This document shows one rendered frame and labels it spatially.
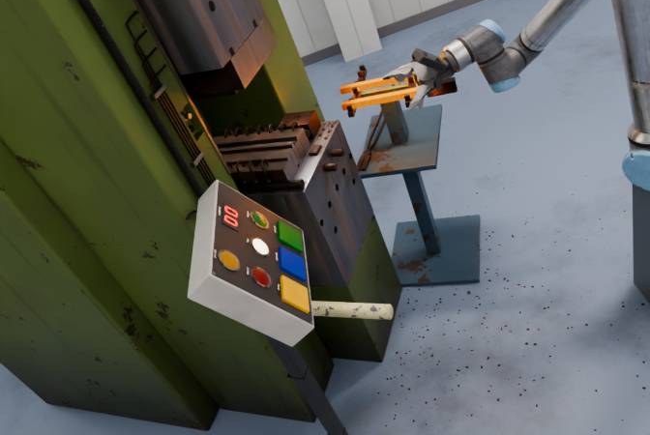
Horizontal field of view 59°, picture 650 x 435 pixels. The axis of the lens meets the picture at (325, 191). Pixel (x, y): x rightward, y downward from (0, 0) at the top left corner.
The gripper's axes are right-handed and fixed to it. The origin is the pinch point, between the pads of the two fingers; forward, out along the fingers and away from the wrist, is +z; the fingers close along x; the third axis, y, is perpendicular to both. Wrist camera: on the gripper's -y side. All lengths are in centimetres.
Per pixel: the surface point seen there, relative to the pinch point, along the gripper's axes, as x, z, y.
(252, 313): -51, 59, -35
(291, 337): -56, 56, -24
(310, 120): 17.4, 25.8, 10.4
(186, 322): -13, 98, 24
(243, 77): 12.9, 34.6, -28.5
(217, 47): 14, 35, -41
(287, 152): 5.4, 37.2, 1.8
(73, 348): 8, 145, 32
